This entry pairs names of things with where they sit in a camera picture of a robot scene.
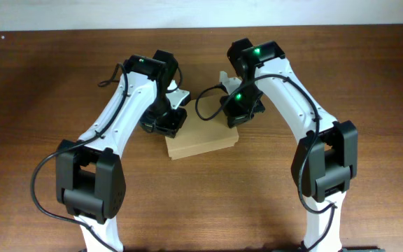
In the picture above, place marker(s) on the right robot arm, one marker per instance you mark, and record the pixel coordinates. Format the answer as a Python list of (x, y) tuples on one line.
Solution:
[(326, 157)]

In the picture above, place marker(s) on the cardboard box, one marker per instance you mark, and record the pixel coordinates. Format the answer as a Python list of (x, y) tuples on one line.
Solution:
[(197, 136)]

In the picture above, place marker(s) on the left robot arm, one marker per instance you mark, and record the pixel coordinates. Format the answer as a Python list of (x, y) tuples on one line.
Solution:
[(90, 181)]

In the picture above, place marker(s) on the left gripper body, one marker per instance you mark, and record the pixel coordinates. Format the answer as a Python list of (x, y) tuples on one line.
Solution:
[(164, 122)]

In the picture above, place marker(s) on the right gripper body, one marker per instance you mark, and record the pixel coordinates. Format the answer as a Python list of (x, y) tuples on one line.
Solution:
[(240, 115)]

